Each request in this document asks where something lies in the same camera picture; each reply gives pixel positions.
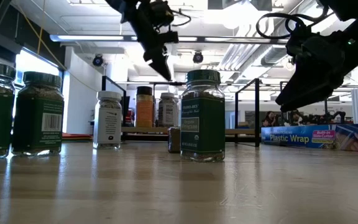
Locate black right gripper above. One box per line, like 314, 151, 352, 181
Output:
275, 17, 358, 113

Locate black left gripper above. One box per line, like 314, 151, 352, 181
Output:
126, 2, 180, 82

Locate white lid seasoning jar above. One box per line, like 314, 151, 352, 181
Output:
158, 92, 177, 128
93, 90, 123, 149

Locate orange spice jar SPICES 3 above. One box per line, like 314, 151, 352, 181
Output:
135, 86, 154, 128

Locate small brown spice jar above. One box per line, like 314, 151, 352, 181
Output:
167, 126, 182, 154

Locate wooden shelf riser black legs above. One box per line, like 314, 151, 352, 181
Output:
101, 75, 260, 147

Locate person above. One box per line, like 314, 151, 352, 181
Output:
262, 111, 279, 128
289, 109, 304, 126

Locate blue plastic wrap box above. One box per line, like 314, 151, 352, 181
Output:
260, 123, 358, 153

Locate long ceiling light strip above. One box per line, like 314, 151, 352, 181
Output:
50, 34, 288, 45

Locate red folder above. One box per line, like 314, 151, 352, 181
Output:
62, 133, 93, 139

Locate silver ventilation duct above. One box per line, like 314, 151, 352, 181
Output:
261, 45, 290, 67

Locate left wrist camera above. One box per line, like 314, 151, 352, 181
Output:
149, 0, 175, 27

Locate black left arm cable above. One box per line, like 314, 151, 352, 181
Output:
166, 8, 193, 28

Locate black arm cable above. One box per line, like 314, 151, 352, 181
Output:
255, 6, 331, 40
166, 8, 193, 28

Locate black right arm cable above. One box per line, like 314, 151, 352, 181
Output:
255, 6, 331, 40

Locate yellow cable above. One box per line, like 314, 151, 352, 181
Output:
16, 0, 67, 69

